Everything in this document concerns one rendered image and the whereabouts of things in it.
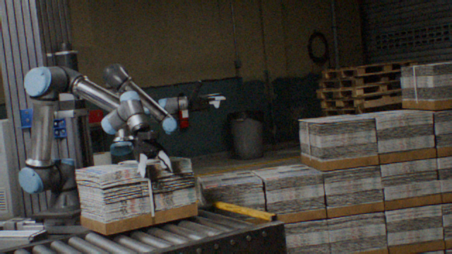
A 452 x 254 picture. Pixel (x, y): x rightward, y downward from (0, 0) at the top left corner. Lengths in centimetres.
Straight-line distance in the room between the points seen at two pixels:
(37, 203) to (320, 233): 137
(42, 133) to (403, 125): 169
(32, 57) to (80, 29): 660
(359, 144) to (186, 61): 739
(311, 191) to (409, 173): 49
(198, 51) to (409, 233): 756
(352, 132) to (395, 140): 22
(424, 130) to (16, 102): 197
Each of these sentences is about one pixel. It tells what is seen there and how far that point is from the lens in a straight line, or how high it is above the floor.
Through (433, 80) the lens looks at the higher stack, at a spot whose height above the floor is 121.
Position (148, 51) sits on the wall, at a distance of 1010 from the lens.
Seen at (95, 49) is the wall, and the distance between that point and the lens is 980.
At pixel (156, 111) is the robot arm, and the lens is 332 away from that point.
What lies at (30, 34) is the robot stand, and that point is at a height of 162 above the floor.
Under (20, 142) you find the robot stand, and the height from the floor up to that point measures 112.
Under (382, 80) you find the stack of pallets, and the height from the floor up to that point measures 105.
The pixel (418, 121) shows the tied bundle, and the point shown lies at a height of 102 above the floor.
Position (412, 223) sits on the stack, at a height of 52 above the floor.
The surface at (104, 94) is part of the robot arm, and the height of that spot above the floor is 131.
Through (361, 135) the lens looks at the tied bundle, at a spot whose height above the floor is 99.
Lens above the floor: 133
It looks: 4 degrees down
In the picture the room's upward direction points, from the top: 6 degrees counter-clockwise
